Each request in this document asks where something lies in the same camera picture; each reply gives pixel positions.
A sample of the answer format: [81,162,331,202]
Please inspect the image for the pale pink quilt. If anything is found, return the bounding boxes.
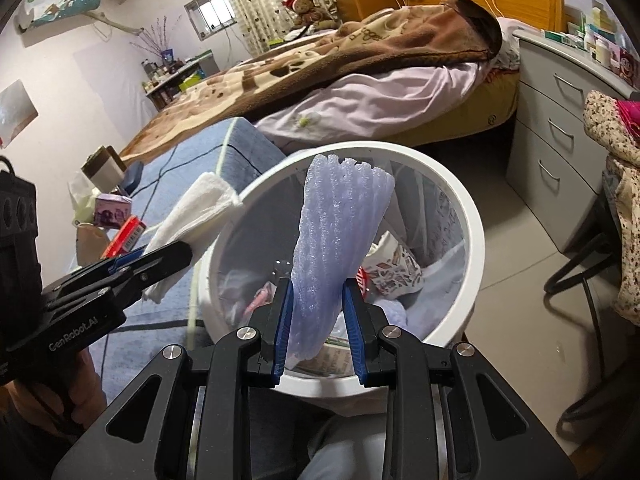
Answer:
[251,16,522,154]

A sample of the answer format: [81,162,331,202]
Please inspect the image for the pink garment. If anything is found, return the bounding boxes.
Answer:
[614,99,640,137]

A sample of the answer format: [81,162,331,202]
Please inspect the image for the white plastic bag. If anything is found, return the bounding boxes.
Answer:
[66,171,102,222]

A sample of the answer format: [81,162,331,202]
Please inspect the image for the purple dried flowers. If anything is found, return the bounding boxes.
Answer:
[131,14,182,62]

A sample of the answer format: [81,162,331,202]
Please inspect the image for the floral padded garment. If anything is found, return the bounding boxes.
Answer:
[581,89,640,327]

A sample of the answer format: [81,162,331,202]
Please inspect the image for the brown patterned blanket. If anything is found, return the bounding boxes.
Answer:
[119,0,504,162]

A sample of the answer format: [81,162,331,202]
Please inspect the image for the purple printed box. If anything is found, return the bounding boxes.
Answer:
[93,194,134,229]

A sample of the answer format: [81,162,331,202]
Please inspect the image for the white round trash bin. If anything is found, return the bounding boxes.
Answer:
[194,141,487,414]

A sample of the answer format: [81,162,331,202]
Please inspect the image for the group of bottles and jars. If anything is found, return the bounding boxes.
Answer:
[541,0,640,87]

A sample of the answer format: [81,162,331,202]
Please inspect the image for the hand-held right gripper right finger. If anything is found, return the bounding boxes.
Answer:
[342,279,577,480]

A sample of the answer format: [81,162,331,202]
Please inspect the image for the person's left hand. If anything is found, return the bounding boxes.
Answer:
[0,347,108,441]

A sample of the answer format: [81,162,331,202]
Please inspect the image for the window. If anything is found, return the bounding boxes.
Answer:
[183,0,237,39]

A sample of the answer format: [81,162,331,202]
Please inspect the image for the brown teddy bear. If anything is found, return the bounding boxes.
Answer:
[281,0,342,32]

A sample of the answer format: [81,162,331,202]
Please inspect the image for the green box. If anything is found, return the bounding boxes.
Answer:
[176,71,207,93]

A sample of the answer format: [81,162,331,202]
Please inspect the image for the printed wrapper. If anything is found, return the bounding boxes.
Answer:
[359,231,424,297]

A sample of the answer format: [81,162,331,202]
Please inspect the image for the grey nightstand with drawers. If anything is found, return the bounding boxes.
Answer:
[504,26,640,257]

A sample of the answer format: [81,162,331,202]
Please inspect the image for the dark chair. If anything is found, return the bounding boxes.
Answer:
[541,169,640,427]

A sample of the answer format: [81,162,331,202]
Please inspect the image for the wooden bed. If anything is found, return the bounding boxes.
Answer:
[116,0,569,162]

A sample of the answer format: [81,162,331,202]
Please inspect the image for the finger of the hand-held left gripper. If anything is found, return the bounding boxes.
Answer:
[99,241,194,312]
[42,245,150,306]

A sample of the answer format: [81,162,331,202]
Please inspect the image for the red flat box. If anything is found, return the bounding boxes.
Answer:
[101,216,147,259]

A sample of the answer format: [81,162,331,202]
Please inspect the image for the cluttered side desk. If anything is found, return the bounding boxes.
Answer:
[141,49,219,112]

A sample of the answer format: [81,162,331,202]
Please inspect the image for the wall air conditioner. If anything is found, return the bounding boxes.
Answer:
[14,0,104,37]

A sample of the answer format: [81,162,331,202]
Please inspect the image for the white wall sheet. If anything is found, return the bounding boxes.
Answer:
[0,79,39,149]

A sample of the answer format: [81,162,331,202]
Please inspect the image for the blue pouch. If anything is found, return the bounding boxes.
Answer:
[120,164,144,197]

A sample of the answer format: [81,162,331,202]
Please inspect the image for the person's grey trousers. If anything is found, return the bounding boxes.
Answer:
[297,410,387,480]

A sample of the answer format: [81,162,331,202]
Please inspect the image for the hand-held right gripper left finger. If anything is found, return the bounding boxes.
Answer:
[52,276,295,480]

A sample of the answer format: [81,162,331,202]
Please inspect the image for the pink wrapper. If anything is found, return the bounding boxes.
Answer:
[244,281,279,322]

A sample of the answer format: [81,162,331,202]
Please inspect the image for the patterned curtain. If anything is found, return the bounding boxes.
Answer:
[209,0,337,57]

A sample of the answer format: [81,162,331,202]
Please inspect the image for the clear plastic bin liner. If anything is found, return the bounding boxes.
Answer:
[210,152,468,376]

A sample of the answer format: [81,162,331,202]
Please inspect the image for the white tissue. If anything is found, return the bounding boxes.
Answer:
[141,171,244,307]

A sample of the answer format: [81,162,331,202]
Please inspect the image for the brown white cardboard box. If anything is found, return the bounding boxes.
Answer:
[81,145,127,194]

